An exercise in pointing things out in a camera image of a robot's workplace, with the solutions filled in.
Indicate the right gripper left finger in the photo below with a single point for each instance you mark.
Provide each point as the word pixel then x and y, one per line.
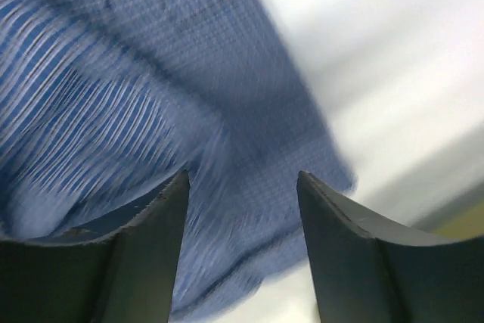
pixel 118 268

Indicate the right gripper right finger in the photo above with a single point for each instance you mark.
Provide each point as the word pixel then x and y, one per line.
pixel 368 268

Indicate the blue checkered long sleeve shirt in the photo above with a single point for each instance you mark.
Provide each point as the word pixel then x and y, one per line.
pixel 104 100

